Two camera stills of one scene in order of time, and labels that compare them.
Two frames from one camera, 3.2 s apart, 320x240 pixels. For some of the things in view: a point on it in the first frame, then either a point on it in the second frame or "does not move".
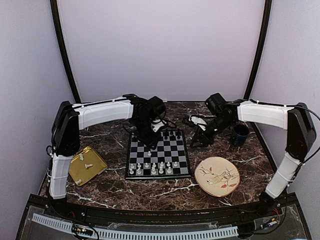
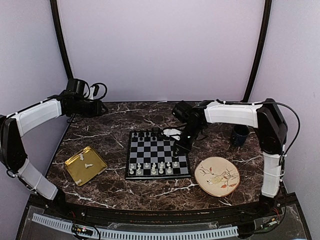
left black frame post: x=63 y=48 does not move
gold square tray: x=85 y=165 does not move
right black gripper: x=200 y=135 -> x=183 y=148
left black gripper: x=150 y=142 -> x=97 y=110
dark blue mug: x=240 y=132 does not move
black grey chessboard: x=169 y=160 does not move
